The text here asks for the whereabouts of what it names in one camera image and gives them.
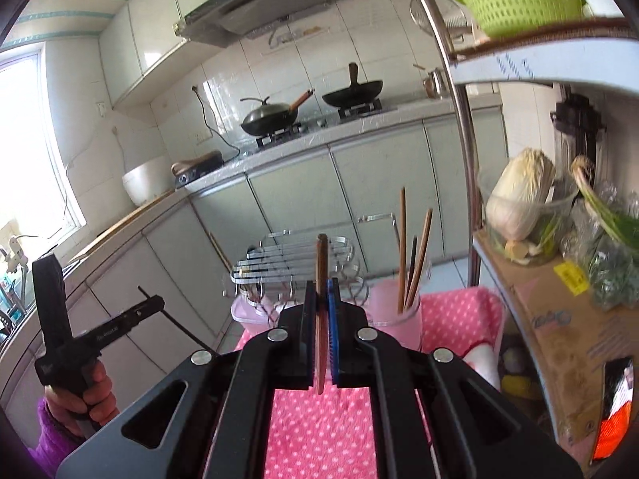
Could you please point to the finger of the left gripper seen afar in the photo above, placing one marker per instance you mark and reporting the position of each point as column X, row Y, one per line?
column 174, row 320

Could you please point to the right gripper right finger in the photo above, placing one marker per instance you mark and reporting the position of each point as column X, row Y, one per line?
column 334, row 330

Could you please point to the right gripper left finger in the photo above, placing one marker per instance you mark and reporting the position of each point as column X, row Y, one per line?
column 308, row 333

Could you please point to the dark brown wooden chopstick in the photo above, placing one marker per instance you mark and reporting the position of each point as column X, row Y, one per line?
column 321, row 330

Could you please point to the purple left sleeve forearm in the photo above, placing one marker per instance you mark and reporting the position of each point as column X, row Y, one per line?
column 55, row 443

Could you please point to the person's left hand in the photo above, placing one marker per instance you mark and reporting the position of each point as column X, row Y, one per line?
column 98, row 401

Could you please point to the pink plastic utensil cup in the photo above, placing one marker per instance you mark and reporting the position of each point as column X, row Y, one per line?
column 405, row 326

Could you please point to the pink plastic drip tray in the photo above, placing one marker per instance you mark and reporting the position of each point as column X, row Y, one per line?
column 256, row 317

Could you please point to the light wooden chopstick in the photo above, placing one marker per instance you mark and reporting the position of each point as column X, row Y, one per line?
column 420, row 259
column 403, row 250

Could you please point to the pink polka dot cloth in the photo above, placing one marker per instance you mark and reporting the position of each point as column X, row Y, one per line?
column 331, row 435

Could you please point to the white rice cooker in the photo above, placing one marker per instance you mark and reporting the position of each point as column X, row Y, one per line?
column 149, row 181

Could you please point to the black wok with lid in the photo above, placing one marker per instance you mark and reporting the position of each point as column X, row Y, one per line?
column 270, row 118

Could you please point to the gas stove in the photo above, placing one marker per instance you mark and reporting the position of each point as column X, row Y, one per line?
column 301, row 127

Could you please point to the napa cabbage in bowl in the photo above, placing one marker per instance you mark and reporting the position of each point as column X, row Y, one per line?
column 526, row 206

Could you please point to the black blender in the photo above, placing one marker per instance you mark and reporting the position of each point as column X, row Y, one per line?
column 578, row 128

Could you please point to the metal wire utensil rack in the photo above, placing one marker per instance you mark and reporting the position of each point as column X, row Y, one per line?
column 282, row 262

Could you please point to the black wok wooden handle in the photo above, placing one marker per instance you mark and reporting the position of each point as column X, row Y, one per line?
column 356, row 93

